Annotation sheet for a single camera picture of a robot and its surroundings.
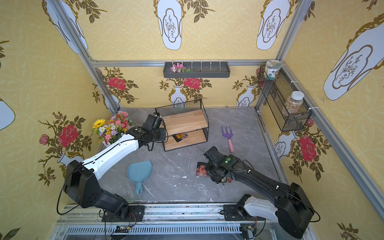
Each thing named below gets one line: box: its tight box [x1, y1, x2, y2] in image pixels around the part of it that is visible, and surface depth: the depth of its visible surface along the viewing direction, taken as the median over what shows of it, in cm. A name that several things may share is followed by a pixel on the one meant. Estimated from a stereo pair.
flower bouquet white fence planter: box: [92, 111, 134, 152], surface depth 90 cm
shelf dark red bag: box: [195, 161, 210, 178], surface depth 90 cm
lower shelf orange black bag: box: [172, 132, 189, 143], surface depth 103 cm
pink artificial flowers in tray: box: [170, 62, 192, 73], surface depth 89 cm
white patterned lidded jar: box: [265, 59, 282, 80], surface depth 87 cm
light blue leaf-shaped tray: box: [127, 160, 153, 195], surface depth 90 cm
